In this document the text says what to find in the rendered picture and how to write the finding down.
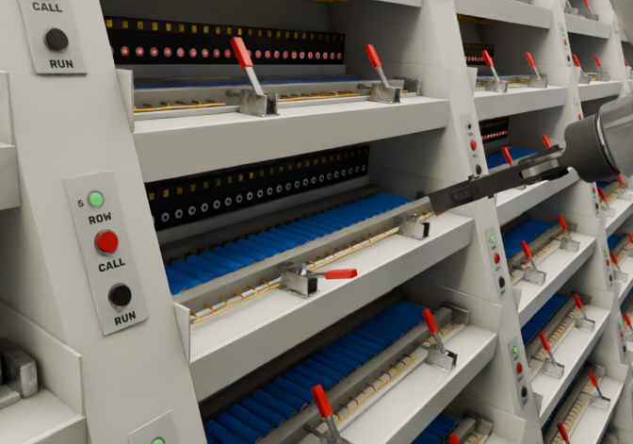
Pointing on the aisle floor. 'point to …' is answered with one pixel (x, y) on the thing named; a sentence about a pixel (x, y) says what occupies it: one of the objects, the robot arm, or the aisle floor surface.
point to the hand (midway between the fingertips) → (456, 195)
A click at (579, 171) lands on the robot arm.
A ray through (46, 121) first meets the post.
